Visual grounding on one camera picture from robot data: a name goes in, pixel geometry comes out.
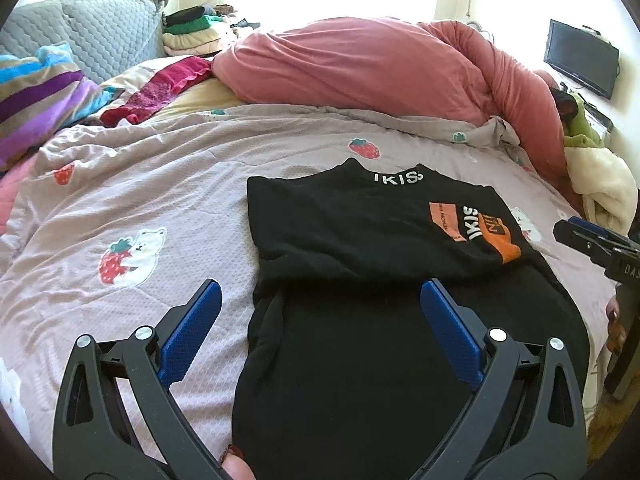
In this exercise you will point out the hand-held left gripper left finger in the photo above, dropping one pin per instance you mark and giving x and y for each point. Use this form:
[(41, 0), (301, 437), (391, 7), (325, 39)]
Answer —
[(192, 330)]

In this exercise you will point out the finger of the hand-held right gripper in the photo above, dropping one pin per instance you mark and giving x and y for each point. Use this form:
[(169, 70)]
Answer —
[(587, 225), (580, 240)]

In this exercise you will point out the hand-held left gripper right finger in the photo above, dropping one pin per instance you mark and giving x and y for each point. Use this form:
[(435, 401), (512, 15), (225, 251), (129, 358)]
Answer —
[(450, 330)]

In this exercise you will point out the black sweater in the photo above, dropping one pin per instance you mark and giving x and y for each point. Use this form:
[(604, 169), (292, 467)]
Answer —
[(350, 240)]

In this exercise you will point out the stack of folded clothes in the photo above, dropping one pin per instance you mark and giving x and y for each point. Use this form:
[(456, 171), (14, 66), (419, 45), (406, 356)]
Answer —
[(200, 32)]

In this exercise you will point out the person's right hand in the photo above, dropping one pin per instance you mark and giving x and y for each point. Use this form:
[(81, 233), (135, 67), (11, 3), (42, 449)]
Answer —
[(614, 317)]

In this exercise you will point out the person's left hand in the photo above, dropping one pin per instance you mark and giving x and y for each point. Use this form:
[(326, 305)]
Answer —
[(240, 465)]

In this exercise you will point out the cream fleece blanket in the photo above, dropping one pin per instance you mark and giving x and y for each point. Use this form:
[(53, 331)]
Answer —
[(597, 180)]

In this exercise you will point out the green cloth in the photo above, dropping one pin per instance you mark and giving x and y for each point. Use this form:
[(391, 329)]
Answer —
[(582, 120)]

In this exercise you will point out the black media box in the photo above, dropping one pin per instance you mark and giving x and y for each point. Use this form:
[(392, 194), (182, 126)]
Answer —
[(597, 116)]

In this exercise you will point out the dark cloth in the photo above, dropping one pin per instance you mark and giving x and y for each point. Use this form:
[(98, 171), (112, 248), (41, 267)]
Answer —
[(562, 102)]

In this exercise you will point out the pink strawberry print bedsheet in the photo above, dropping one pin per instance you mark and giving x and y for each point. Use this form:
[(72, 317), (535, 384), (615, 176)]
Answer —
[(150, 185)]

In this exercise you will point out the black television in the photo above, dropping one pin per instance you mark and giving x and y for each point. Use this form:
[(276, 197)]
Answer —
[(580, 57)]

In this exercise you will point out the pale yellow bedsheet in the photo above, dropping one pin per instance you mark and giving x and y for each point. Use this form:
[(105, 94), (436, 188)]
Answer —
[(205, 97)]

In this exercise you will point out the red cloth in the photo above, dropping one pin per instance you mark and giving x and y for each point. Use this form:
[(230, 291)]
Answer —
[(160, 85)]

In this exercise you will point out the striped fleece blanket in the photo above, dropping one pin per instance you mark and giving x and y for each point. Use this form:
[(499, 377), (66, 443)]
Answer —
[(40, 95)]

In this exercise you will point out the pink duvet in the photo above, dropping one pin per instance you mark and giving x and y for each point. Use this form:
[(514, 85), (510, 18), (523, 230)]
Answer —
[(350, 65)]

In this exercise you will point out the grey quilted headboard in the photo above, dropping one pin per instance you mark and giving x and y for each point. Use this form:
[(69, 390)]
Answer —
[(100, 25)]

